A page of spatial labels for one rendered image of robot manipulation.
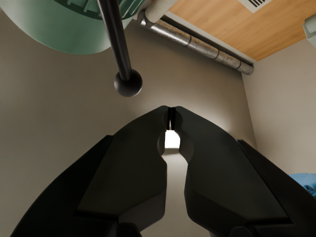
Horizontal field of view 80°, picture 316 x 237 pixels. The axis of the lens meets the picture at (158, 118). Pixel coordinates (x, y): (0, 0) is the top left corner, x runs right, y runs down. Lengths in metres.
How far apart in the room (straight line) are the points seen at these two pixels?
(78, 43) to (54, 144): 1.24
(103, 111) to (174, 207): 1.08
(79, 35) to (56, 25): 0.03
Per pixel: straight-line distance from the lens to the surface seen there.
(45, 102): 1.56
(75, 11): 0.25
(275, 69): 3.48
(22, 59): 1.67
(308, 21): 2.34
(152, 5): 2.08
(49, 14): 0.26
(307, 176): 0.43
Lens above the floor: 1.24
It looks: 50 degrees up
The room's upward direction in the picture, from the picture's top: 113 degrees counter-clockwise
